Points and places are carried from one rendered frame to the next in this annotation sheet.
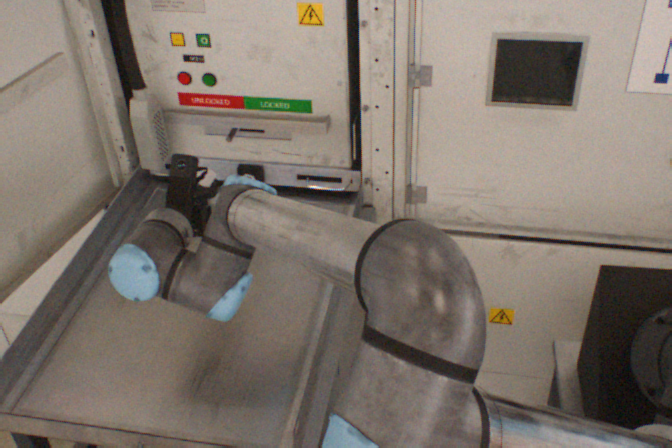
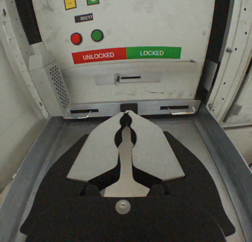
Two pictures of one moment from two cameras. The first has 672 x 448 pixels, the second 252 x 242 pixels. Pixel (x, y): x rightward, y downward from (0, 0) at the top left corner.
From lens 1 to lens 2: 137 cm
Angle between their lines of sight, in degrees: 8
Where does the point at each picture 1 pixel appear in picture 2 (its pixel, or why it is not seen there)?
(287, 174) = (154, 107)
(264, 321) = not seen: outside the picture
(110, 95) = (23, 64)
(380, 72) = (245, 20)
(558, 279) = not seen: outside the picture
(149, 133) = (47, 84)
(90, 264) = (22, 205)
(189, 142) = (84, 93)
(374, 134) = (227, 71)
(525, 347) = not seen: hidden behind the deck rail
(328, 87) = (195, 36)
